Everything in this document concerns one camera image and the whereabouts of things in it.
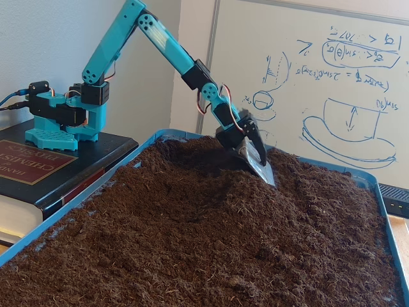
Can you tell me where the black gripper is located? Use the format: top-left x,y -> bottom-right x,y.
214,109 -> 277,187

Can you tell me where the blue cable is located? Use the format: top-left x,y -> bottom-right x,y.
0,90 -> 31,108

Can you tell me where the blue plastic tray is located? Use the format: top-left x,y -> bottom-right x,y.
0,128 -> 409,307

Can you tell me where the black chemistry handbook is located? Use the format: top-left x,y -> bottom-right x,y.
0,118 -> 140,249

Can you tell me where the black cable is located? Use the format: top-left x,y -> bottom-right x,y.
0,102 -> 29,111

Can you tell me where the brown soil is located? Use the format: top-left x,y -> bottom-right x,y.
0,136 -> 400,307

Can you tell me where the whiteboard with blue drawings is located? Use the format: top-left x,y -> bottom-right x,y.
196,0 -> 409,186

